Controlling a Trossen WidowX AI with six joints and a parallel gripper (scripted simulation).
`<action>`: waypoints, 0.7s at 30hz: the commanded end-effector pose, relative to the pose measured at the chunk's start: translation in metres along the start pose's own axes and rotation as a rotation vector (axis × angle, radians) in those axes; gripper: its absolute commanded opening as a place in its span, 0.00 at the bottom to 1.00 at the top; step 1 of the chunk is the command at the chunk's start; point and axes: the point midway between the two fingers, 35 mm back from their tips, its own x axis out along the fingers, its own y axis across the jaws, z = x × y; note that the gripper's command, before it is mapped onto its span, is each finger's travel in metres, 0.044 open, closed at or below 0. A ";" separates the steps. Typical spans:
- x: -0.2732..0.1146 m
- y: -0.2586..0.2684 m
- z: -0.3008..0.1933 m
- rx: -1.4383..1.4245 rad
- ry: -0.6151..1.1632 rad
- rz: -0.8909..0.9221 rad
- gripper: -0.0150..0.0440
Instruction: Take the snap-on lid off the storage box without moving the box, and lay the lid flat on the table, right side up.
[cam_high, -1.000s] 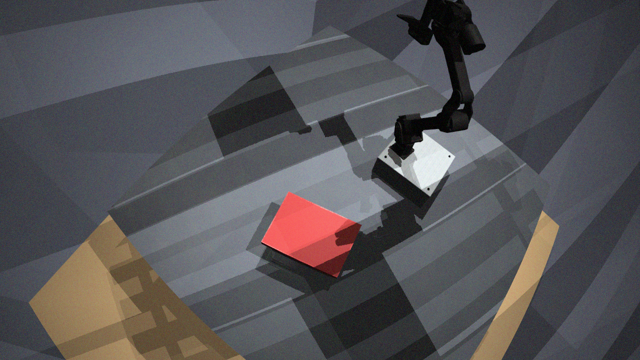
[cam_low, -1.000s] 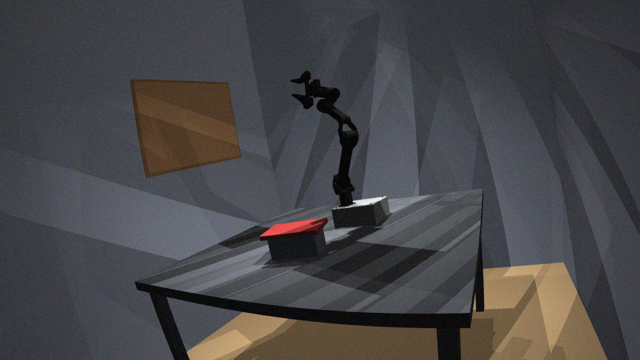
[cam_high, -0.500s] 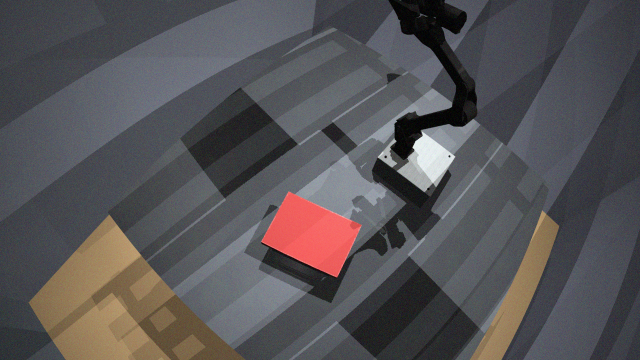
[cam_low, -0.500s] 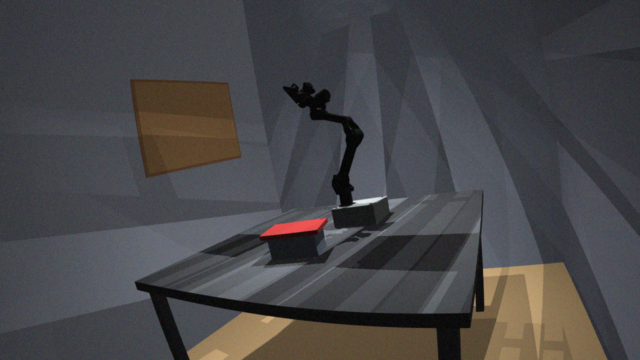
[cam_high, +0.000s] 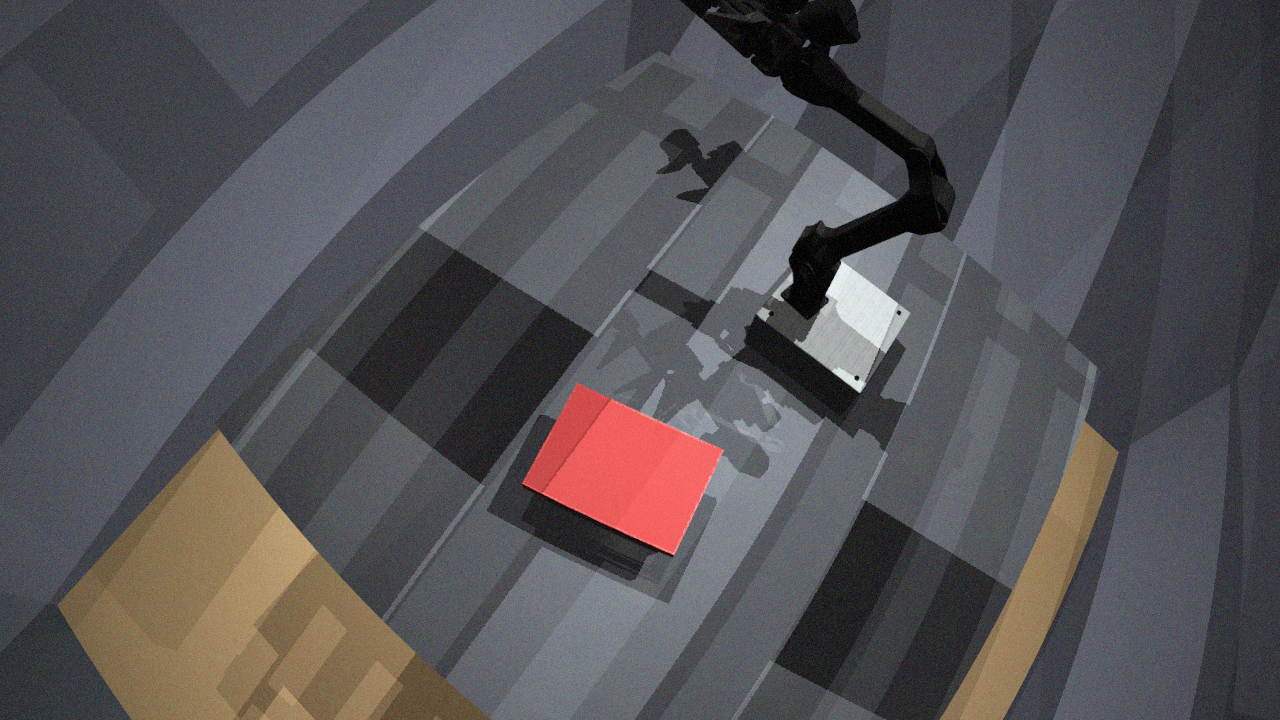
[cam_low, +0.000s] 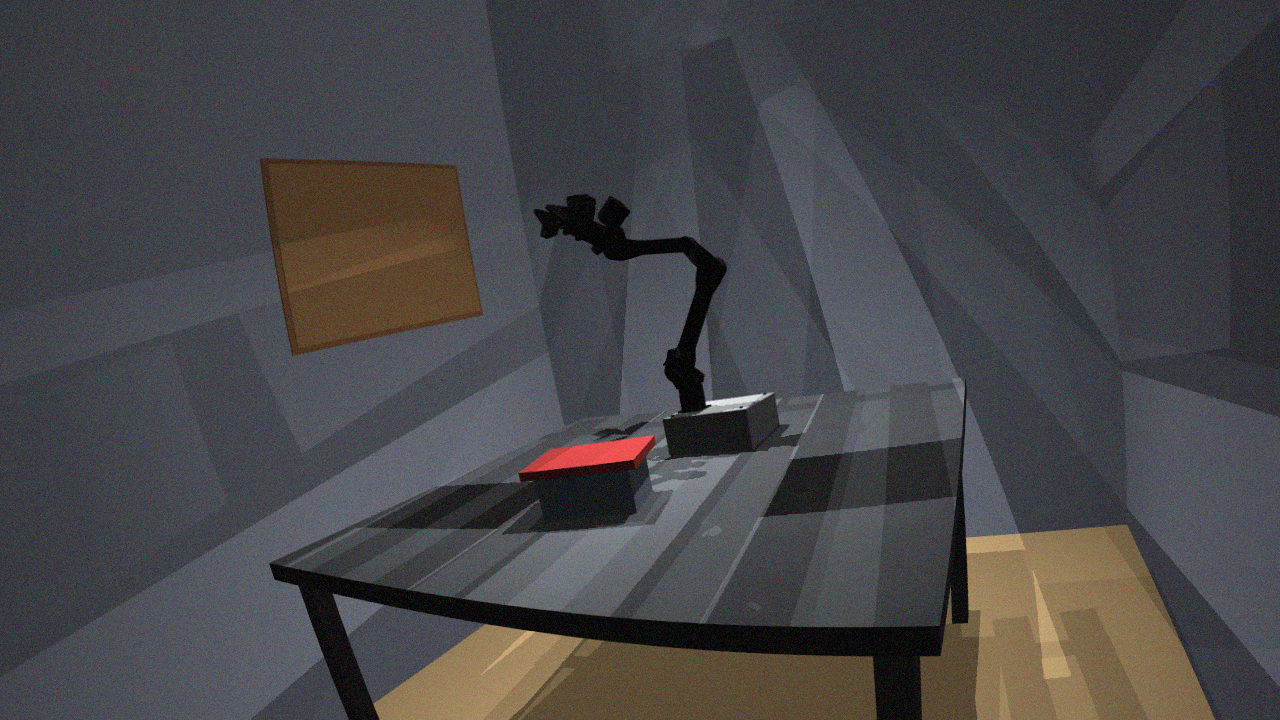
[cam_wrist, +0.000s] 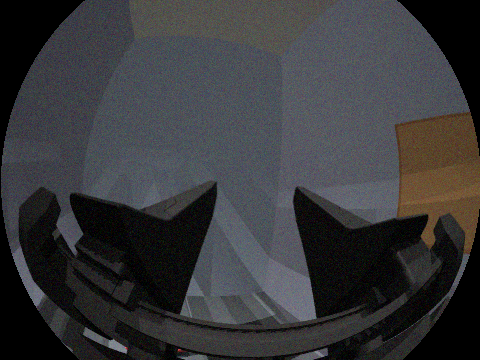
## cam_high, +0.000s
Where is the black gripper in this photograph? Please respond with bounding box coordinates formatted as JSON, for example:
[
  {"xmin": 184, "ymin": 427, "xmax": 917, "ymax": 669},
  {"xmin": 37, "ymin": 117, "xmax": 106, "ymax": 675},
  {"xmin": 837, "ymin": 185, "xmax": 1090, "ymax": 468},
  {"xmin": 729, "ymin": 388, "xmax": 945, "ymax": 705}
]
[{"xmin": 681, "ymin": 0, "xmax": 803, "ymax": 77}]

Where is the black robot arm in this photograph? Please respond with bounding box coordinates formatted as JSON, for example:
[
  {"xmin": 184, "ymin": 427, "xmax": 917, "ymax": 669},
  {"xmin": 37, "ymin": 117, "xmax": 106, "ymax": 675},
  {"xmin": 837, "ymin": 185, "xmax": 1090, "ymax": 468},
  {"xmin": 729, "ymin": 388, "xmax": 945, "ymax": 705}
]
[{"xmin": 756, "ymin": 0, "xmax": 955, "ymax": 320}]

